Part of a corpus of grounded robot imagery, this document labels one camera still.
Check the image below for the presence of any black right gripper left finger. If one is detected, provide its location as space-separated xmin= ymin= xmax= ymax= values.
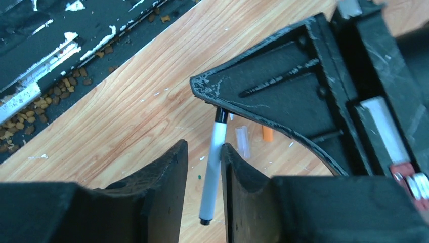
xmin=1 ymin=140 xmax=188 ymax=242

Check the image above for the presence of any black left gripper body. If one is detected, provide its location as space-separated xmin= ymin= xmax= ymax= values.
xmin=190 ymin=1 xmax=428 ymax=201

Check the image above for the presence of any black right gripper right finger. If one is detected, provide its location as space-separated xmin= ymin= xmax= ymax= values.
xmin=221 ymin=143 xmax=428 ymax=242

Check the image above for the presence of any black cap marker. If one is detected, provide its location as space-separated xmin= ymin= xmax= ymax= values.
xmin=199 ymin=107 xmax=228 ymax=226

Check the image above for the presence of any orange pen cap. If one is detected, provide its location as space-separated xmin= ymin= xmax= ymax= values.
xmin=262 ymin=126 xmax=274 ymax=142

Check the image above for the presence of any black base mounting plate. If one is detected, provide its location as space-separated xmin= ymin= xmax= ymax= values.
xmin=1 ymin=1 xmax=196 ymax=161

